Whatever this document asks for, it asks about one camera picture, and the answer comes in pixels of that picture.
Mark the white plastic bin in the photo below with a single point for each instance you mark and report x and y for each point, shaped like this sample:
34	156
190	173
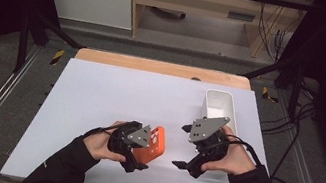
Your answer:
219	106

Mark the wooden table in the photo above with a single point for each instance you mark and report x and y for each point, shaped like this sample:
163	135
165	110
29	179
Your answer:
155	66

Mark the orange phone case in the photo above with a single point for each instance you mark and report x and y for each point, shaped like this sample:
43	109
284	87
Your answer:
156	147

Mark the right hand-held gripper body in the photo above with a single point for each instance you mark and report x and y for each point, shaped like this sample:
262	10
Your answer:
206	129

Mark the black frame leg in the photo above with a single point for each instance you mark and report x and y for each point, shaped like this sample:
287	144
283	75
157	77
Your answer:
24	43
296	84

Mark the person's left hand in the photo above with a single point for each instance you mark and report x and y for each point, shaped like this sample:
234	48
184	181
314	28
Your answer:
97	144

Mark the wooden desk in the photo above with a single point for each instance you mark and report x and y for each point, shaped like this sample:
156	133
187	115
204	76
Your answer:
197	1

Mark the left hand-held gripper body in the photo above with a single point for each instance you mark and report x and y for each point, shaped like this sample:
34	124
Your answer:
141	136

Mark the white table sheet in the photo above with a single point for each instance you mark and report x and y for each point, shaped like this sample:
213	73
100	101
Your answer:
116	96

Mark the person's right hand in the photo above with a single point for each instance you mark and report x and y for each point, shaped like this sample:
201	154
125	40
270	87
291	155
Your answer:
235	160

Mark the black yellow floor tape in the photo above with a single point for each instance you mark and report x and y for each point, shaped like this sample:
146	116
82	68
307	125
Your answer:
57	57
267	94

